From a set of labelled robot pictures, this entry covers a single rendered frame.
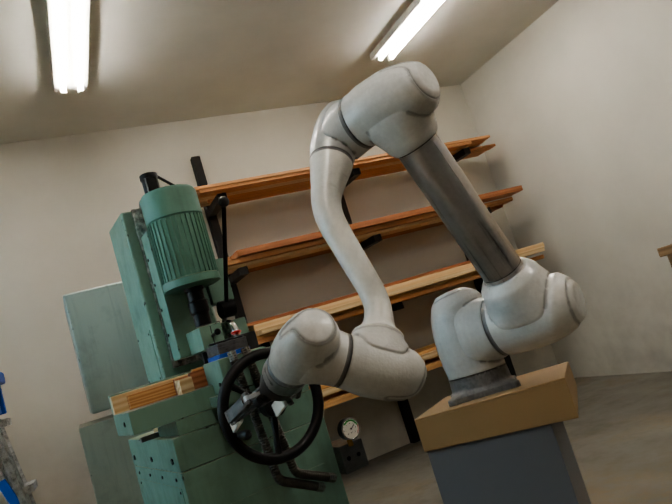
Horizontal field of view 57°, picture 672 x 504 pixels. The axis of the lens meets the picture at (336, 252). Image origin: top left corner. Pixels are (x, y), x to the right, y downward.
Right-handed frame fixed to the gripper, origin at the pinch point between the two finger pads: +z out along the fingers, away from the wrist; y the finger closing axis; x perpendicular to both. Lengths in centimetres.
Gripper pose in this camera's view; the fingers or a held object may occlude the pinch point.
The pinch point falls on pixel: (256, 415)
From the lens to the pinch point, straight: 141.4
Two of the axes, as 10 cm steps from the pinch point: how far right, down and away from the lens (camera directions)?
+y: -8.2, 1.9, -5.3
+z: -3.5, 5.7, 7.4
